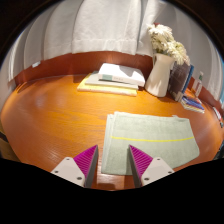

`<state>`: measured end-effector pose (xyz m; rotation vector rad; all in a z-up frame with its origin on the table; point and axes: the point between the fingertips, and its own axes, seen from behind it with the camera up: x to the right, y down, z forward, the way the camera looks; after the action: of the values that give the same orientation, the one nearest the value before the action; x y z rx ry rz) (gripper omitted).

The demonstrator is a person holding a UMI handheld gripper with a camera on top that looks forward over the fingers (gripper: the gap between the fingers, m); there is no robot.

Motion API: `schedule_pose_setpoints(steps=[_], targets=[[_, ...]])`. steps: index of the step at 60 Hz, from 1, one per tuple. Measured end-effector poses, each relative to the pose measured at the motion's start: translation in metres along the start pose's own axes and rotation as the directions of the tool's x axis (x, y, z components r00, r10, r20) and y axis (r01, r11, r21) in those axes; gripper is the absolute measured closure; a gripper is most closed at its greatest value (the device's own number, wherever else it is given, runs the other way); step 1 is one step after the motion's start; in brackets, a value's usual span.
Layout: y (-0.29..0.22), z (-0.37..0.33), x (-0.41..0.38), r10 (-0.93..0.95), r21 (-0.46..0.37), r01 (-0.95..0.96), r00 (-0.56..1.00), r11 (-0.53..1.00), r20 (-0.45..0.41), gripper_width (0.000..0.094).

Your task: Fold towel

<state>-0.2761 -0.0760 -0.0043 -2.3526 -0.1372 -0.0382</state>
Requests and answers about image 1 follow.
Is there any pale green towel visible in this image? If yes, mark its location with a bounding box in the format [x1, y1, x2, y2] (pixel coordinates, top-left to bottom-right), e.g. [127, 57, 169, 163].
[100, 111, 201, 177]

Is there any orange flat book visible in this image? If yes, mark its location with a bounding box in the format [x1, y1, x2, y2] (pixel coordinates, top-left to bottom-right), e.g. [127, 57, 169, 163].
[184, 87, 204, 101]

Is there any black bag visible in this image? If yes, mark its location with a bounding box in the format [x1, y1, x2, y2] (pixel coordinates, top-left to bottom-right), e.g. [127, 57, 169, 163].
[213, 139, 224, 160]

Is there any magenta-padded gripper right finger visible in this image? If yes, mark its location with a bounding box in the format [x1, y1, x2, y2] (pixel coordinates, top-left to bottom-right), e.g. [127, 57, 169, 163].
[128, 144, 175, 189]

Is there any dark grey upright book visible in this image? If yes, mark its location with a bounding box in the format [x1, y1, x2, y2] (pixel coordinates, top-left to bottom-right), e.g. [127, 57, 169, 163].
[167, 61, 192, 101]

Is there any blue upright book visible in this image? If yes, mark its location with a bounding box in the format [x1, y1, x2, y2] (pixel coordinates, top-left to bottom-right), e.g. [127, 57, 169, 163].
[181, 64, 195, 98]

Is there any thin pale grey book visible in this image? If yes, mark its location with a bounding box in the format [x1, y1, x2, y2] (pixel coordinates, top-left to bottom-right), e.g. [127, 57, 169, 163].
[84, 70, 140, 91]

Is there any white ceramic vase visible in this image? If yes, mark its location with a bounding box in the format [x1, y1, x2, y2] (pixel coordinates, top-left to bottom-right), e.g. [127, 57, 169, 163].
[144, 52, 176, 98]

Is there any clear bottle, green cap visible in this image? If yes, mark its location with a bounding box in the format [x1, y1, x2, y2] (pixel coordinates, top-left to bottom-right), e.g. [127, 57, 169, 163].
[194, 71, 205, 98]

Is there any white flower bouquet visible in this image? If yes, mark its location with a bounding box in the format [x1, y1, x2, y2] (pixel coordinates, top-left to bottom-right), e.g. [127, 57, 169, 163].
[146, 23, 191, 66]

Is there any flat yellow book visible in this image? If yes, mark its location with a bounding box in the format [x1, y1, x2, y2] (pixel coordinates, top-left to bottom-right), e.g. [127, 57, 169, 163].
[76, 73, 139, 98]

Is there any blue flat book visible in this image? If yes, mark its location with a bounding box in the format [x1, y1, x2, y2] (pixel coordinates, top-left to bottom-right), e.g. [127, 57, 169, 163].
[180, 95, 206, 114]

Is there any white pleated curtain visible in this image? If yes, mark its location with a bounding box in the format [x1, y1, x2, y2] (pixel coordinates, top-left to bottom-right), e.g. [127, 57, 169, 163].
[0, 0, 224, 101]

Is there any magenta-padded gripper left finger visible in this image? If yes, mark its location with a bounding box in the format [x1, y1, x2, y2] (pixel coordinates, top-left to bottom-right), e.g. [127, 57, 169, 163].
[50, 144, 100, 189]

